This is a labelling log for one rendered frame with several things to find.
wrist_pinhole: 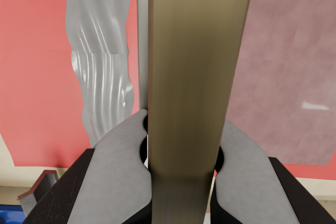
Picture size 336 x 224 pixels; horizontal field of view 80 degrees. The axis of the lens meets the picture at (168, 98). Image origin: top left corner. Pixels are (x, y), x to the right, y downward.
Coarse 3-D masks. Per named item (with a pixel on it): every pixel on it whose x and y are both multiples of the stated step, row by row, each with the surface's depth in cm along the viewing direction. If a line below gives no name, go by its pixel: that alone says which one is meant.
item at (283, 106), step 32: (0, 64) 26; (32, 64) 26; (64, 64) 26; (128, 64) 26; (256, 64) 25; (288, 64) 25; (320, 64) 25; (0, 96) 28; (32, 96) 28; (64, 96) 28; (256, 96) 27; (288, 96) 27; (320, 96) 27; (0, 128) 31; (32, 128) 30; (64, 128) 30; (256, 128) 30; (288, 128) 30; (320, 128) 30; (32, 160) 34; (64, 160) 33; (288, 160) 33; (320, 160) 32
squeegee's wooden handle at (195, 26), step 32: (160, 0) 6; (192, 0) 5; (224, 0) 5; (160, 32) 6; (192, 32) 6; (224, 32) 6; (160, 64) 6; (192, 64) 6; (224, 64) 6; (160, 96) 7; (192, 96) 7; (224, 96) 7; (160, 128) 7; (192, 128) 7; (160, 160) 8; (192, 160) 8; (160, 192) 9; (192, 192) 9
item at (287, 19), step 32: (0, 0) 22; (32, 0) 22; (64, 0) 22; (256, 0) 22; (288, 0) 22; (320, 0) 22; (0, 32) 24; (32, 32) 24; (64, 32) 24; (128, 32) 24; (256, 32) 24; (288, 32) 24; (320, 32) 23
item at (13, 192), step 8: (0, 192) 35; (8, 192) 35; (16, 192) 35; (24, 192) 35; (0, 200) 34; (8, 200) 34; (16, 200) 34; (208, 200) 36; (320, 200) 37; (328, 200) 37; (208, 208) 34; (328, 208) 35; (208, 216) 34
